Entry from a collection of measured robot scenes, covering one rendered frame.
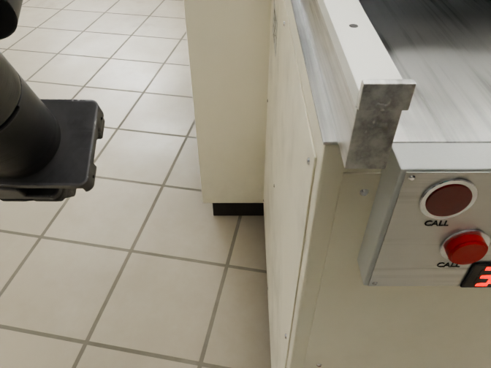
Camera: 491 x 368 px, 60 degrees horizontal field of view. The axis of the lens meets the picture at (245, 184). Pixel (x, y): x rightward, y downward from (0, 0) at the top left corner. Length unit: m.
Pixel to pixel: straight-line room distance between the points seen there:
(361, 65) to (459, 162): 0.10
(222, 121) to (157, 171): 0.53
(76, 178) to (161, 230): 1.10
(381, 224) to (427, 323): 0.22
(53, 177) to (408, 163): 0.24
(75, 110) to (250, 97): 0.81
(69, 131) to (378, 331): 0.40
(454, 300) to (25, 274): 1.17
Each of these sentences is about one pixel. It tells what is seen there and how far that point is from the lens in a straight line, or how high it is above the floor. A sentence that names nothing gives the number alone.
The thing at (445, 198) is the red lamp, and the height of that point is 0.81.
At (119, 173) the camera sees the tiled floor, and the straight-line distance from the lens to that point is 1.63.
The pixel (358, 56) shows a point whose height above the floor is 0.90.
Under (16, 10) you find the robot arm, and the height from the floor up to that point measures 0.94.
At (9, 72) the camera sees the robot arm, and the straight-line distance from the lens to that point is 0.27.
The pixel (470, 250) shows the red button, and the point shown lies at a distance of 0.38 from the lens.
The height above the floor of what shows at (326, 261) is 0.70.
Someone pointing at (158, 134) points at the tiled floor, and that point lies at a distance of 1.79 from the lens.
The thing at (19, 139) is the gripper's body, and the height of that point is 0.88.
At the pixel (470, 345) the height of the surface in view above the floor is 0.53.
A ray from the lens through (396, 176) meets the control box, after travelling 0.32.
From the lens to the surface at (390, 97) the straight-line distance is 0.26.
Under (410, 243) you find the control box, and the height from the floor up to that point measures 0.76.
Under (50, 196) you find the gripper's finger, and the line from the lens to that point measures 0.33.
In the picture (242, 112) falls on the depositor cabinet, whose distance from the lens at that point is 1.12.
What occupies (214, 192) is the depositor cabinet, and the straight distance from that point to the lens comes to 1.30.
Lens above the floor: 1.03
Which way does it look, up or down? 42 degrees down
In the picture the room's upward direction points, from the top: straight up
